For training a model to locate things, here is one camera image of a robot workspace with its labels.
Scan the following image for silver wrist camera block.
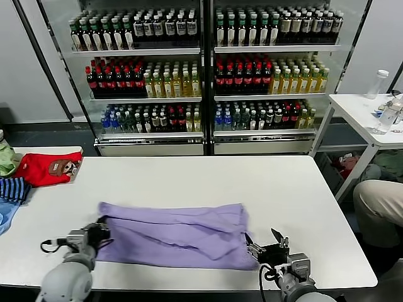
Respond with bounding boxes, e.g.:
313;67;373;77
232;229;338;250
287;252;312;280
65;228;91;252

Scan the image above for dark green garment pile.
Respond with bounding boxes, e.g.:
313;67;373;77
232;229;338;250
373;150;403;183

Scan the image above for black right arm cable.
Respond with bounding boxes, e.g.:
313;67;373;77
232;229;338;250
258;263;286;302

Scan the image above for dark bottle grey label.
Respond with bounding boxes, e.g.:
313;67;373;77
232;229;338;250
322;11;334;43
176;13;188;42
153;14;165;43
186;13;198;42
332;11;344;43
143;14;155;44
311;11;324;43
301;11;313;44
133;14;145;44
164;13;176;43

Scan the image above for person leg beige trousers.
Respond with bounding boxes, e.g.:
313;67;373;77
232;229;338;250
352;179;403;249

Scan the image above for glass beverage display cabinet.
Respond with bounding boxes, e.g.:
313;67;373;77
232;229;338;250
206;0;373;156
37;0;209;157

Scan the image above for black framed cabinet door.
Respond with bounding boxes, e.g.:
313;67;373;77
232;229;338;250
333;0;375;95
12;0;76;123

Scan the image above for dark bottle tan label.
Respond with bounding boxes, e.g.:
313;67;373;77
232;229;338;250
290;11;302;44
280;11;292;44

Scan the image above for white side table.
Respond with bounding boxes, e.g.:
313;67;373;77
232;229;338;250
310;93;403;202

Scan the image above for clear bottle white cap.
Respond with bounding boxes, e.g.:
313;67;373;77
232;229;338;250
366;69;390;100

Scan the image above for red crumpled garment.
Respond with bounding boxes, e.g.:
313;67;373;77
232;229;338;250
333;152;361;179

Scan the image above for green cap white label bottle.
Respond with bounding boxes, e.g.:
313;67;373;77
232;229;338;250
226;14;237;48
247;14;259;47
215;14;227;48
79;18;94;52
269;13;281;47
122;16;136;50
89;18;104;52
69;19;83;52
111;17;125;51
236;14;248;47
100;18;114;52
258;13;270;47

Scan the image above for red cap cola bottle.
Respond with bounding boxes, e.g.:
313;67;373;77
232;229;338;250
215;64;226;93
224;64;236;93
115;66;126;95
86;67;98;96
105;66;116;96
177;108;187;133
263;63;273;92
290;105;300;130
244;64;254;93
234;64;245;93
253;64;264;92
281;106;292;130
124;65;135;95
167;108;178;133
95;67;107;96
133;65;145;95

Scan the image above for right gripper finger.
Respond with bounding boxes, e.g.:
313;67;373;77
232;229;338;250
244;233;266;260
270;228;290;250

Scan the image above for silver left wrist camera block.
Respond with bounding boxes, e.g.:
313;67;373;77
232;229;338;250
65;228;91;252

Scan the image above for blue striped garment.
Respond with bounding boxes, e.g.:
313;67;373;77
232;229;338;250
0;177;32;205

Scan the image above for light blue garment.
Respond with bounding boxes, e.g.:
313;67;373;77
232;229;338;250
0;196;26;237

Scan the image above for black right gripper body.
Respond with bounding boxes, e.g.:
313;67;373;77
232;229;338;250
257;242;290;269

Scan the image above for light green garment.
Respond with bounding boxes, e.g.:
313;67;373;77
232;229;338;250
0;143;23;177

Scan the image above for black plastic crate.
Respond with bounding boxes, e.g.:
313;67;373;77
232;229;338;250
316;150;347;193

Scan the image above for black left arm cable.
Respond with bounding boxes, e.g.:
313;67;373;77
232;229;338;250
40;238;69;254

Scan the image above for clear bottle beige lid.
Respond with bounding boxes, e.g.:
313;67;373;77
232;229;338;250
376;98;402;135

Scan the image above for silver right wrist camera block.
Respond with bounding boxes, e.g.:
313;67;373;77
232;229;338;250
287;252;312;280

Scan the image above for grey crumpled garment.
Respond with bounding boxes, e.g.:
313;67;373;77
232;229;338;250
358;163;382;186

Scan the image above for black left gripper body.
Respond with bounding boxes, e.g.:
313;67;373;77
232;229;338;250
85;220;111;250

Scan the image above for purple t-shirt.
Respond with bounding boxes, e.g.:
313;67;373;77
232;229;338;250
94;201;261;271

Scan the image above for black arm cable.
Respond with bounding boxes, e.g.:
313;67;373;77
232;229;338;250
40;238;69;254
258;263;286;302

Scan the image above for red garment bear print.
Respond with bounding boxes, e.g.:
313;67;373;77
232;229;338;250
14;151;83;189

